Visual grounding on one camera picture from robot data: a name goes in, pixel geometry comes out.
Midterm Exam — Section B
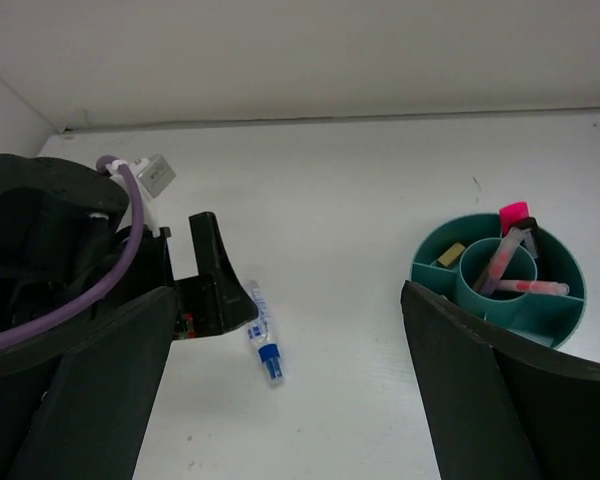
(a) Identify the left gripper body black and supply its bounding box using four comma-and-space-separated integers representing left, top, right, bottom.
0, 153, 174, 354

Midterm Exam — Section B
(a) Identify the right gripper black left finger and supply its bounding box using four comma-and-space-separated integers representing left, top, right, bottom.
0, 287, 178, 479

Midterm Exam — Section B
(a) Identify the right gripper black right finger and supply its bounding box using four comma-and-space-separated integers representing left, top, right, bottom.
401, 281, 600, 479

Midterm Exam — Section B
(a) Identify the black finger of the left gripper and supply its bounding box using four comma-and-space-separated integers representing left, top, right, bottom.
174, 212, 258, 340

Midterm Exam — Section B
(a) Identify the clear glue bottle blue cap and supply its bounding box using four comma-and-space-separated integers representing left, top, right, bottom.
245, 280, 284, 387

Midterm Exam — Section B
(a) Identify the purple pastel pen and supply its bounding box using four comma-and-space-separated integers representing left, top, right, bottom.
474, 227, 524, 296

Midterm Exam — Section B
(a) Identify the small yellow eraser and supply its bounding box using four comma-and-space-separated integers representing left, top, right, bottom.
436, 242, 466, 268

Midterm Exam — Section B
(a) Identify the blue cap black highlighter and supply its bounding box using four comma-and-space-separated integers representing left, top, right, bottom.
514, 217, 541, 260

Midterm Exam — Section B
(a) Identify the pink red pen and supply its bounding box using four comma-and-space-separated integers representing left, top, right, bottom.
496, 280, 570, 296

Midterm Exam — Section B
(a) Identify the pink cap black highlighter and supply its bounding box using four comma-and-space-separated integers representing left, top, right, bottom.
499, 201, 529, 235

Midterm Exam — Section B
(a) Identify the teal round compartment organizer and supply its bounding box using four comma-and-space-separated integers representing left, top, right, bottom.
410, 213, 587, 349

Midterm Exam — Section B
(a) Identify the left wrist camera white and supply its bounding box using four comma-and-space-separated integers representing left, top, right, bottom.
96, 154, 176, 237

